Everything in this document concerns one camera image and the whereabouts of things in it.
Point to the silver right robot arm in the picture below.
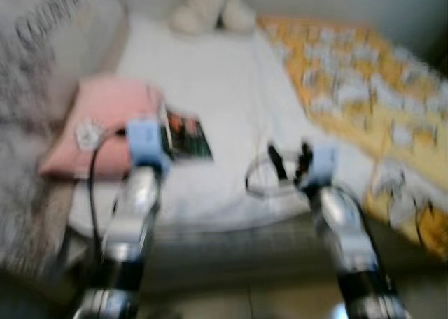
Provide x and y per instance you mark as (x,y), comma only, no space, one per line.
(346,235)

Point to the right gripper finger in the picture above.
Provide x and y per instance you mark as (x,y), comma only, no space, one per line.
(277,161)
(306,153)

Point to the white quilted bed mattress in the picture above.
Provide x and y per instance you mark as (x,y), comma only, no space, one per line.
(224,88)

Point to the white plush toy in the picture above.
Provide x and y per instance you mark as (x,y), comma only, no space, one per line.
(210,8)

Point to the pink pillow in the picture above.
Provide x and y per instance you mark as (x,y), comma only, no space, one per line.
(105,102)

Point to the yellow cartoon blanket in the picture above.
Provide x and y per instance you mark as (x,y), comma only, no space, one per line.
(392,130)

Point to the dark red green book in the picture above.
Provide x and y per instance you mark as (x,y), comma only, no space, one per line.
(189,137)

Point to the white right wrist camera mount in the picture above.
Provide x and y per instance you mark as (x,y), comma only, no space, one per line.
(323,164)

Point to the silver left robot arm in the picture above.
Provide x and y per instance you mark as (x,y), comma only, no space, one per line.
(133,221)

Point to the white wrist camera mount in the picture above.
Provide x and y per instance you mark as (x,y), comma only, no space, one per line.
(145,140)
(323,164)

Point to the grey floral patterned cloth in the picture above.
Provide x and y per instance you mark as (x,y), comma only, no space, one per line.
(21,158)

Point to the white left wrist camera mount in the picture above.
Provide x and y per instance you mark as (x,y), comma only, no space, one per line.
(145,140)

